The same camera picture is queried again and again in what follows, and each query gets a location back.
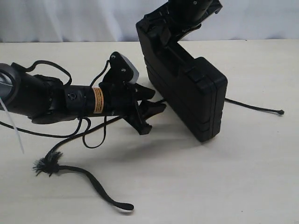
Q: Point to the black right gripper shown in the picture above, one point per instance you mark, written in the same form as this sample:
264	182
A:
176	18

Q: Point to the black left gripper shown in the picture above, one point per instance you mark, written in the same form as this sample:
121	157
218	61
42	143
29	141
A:
121	99

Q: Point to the black plastic case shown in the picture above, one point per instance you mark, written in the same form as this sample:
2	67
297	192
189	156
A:
192	87

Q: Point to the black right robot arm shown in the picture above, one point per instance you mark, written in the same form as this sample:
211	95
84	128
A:
181	17

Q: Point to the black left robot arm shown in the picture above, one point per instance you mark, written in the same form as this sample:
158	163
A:
47	100

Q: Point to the white backdrop curtain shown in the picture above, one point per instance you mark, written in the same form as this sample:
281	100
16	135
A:
115	20

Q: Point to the white zip tie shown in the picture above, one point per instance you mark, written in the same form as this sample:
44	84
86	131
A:
11	121

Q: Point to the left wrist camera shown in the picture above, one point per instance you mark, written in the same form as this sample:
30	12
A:
123	69

